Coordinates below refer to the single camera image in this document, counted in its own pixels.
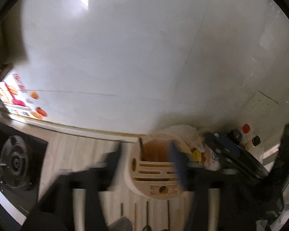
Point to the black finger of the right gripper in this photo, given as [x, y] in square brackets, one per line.
[233, 156]

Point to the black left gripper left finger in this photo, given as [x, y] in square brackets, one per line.
[76, 193]

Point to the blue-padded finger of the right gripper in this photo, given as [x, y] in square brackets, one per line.
[283, 160]

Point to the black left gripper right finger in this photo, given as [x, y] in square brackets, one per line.
[225, 199]

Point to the dark chopstick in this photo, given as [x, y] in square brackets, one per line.
[141, 149]
[147, 217]
[168, 216]
[121, 210]

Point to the striped cat kitchen mat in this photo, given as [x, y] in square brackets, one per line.
[148, 172]

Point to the orange seasoning packet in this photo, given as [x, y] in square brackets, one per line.
[211, 159]

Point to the black cap sauce bottle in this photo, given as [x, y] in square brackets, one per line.
[255, 141]

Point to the red cap sauce bottle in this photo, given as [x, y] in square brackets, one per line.
[245, 131]

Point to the yellow seasoning box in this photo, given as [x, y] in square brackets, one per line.
[197, 156]

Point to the black glass gas stove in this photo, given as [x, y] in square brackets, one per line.
[21, 160]

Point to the cream round utensil holder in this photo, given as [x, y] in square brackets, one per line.
[155, 177]

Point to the white wall outlet left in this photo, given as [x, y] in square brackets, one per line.
[256, 101]

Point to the white wall outlet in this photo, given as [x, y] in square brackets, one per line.
[268, 106]
[256, 101]

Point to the white wall outlet middle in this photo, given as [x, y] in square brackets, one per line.
[268, 106]

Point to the colourful wall stickers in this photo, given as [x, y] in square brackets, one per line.
[16, 99]

